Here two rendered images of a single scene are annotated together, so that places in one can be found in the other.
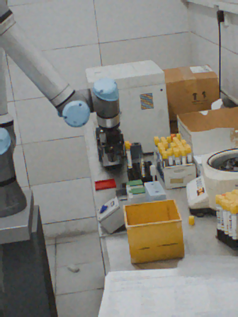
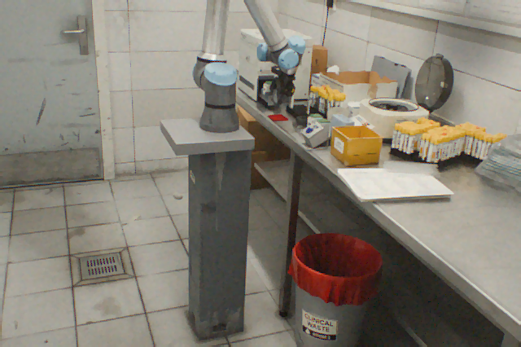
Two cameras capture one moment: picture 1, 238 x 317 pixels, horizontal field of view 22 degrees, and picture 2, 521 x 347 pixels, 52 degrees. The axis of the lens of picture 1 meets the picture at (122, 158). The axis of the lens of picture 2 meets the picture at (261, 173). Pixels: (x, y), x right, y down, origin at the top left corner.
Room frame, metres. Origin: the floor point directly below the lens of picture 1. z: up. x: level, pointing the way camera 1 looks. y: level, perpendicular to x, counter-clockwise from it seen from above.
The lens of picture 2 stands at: (-0.23, 0.82, 1.55)
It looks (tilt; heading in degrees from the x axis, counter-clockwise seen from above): 23 degrees down; 342
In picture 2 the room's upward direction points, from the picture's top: 3 degrees clockwise
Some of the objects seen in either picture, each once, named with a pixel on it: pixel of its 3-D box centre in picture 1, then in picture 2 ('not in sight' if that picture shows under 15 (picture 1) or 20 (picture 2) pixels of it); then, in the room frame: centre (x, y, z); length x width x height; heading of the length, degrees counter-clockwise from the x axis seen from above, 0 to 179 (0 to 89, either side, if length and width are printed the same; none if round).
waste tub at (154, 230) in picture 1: (153, 231); (355, 145); (1.36, -0.05, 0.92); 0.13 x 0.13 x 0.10; 1
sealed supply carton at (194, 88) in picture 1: (189, 92); (299, 59); (2.65, -0.33, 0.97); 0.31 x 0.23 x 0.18; 177
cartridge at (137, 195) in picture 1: (138, 201); (321, 128); (1.60, -0.03, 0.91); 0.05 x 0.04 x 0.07; 94
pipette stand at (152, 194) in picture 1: (156, 204); (342, 130); (1.51, -0.08, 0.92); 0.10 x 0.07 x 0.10; 6
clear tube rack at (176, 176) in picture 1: (174, 166); (327, 108); (1.85, -0.16, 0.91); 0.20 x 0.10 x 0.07; 4
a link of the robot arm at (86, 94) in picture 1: (74, 104); (273, 52); (1.79, 0.13, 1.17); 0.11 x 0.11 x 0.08; 4
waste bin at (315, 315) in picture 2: not in sight; (332, 297); (1.42, -0.07, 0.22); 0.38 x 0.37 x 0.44; 4
